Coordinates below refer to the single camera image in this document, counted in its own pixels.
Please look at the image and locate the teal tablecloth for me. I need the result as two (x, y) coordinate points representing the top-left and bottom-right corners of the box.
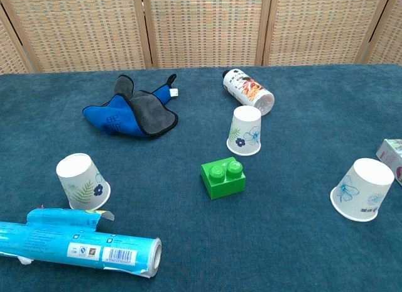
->
(0, 64), (402, 292)

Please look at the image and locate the white printed bottle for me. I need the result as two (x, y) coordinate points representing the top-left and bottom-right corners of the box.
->
(222, 68), (276, 117)

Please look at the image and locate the blue cling film roll box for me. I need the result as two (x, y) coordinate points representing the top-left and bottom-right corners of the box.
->
(0, 205), (163, 279)

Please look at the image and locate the paper cup with fern print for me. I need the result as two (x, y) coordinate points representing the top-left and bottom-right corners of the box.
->
(56, 153), (111, 210)

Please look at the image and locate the green toy building block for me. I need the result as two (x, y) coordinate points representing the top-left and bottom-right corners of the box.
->
(200, 156), (247, 200)

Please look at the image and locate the paper cup with flower print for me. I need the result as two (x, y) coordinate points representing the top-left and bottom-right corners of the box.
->
(226, 105), (263, 157)

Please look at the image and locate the paper cup with blue flower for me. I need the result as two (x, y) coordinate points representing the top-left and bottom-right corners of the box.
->
(329, 158), (395, 223)

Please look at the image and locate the wicker folding screen panel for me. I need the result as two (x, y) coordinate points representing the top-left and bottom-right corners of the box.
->
(263, 0), (394, 67)
(0, 4), (36, 75)
(0, 0), (155, 74)
(141, 0), (273, 69)
(366, 0), (402, 65)

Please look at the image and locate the blue and grey cloth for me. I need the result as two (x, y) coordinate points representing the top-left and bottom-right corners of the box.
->
(82, 73), (180, 138)

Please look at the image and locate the white and pink carton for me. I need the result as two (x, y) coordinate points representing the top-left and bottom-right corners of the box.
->
(376, 138), (402, 188)

